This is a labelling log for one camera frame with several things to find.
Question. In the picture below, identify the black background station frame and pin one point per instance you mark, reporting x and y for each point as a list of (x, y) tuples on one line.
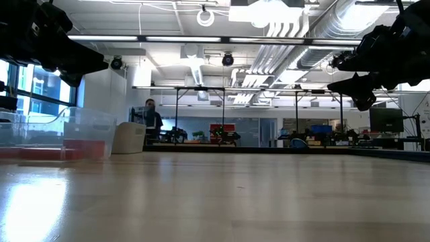
[(296, 101), (177, 114)]

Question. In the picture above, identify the black background robot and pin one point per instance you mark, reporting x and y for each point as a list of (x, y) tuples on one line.
[(225, 136), (349, 136)]

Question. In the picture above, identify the silver ventilation duct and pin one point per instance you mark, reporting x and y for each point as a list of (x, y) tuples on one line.
[(322, 43)]

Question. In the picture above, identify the person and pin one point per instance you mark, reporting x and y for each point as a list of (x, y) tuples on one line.
[(156, 122)]

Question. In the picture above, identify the red cube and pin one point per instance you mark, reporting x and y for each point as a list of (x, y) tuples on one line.
[(84, 148)]

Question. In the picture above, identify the black monitor stand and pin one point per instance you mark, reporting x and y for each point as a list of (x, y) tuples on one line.
[(417, 129)]

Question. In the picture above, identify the white translucent plastic bin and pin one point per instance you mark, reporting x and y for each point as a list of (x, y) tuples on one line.
[(129, 138)]

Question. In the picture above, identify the bright window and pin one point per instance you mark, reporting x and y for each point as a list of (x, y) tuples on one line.
[(47, 90)]

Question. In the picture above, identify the dark monitor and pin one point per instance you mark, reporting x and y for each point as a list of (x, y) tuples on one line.
[(7, 103)]

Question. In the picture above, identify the white wall poster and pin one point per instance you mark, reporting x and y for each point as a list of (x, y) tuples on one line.
[(426, 117)]

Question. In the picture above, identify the black round ceiling fixture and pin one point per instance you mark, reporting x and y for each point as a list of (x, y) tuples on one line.
[(116, 62), (227, 59)]

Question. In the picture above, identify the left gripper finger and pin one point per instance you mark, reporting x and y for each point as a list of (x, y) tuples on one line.
[(79, 50), (77, 69)]

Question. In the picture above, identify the small background plant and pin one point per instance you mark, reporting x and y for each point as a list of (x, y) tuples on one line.
[(198, 134)]

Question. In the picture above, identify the blue round object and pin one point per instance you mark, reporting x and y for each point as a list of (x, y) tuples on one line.
[(298, 144)]

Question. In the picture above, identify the ceiling light strip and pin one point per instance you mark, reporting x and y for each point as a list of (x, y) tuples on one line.
[(336, 42), (183, 39), (265, 40), (102, 38)]

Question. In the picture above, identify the black ceiling camera cluster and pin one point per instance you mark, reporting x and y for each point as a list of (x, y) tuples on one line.
[(343, 58)]

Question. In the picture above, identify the black aluminium table frame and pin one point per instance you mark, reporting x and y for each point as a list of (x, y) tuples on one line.
[(369, 152)]

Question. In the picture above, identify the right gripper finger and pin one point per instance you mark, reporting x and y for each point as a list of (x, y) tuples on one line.
[(364, 90), (361, 65)]

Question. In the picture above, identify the large black monitor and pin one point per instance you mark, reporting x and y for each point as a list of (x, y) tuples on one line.
[(386, 119)]

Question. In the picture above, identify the clear plastic bin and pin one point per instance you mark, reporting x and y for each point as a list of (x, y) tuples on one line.
[(94, 124)]

